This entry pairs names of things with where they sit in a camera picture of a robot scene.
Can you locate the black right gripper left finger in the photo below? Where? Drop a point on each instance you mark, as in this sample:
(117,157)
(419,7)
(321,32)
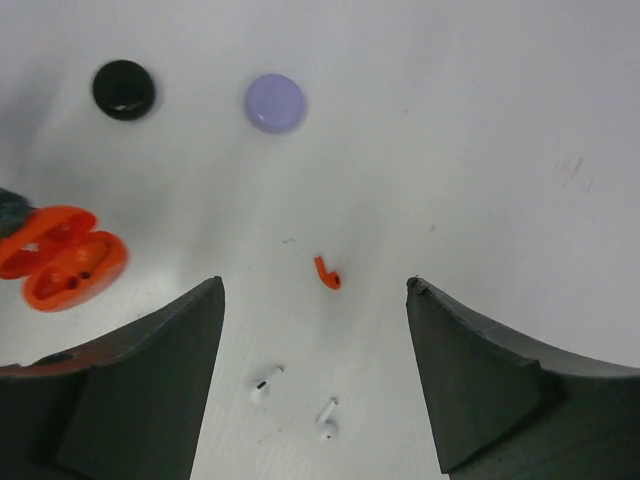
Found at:
(126,405)

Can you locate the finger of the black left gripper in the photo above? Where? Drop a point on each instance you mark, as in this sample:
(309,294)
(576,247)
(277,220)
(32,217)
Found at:
(14,212)

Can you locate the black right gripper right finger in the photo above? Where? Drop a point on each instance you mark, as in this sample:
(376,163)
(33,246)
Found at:
(503,405)

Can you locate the orange earbud charging case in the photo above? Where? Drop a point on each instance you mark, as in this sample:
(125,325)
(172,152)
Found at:
(35,253)

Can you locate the black earbud charging case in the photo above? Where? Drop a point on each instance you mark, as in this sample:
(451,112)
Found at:
(123,90)

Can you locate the orange earbud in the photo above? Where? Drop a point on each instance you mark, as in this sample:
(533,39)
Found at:
(331,279)
(81,261)

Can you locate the purple earbud charging case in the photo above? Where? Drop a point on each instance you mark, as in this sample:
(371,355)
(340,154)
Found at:
(275,104)

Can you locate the white earbud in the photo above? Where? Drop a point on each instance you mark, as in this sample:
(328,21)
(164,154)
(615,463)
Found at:
(326,428)
(260,388)

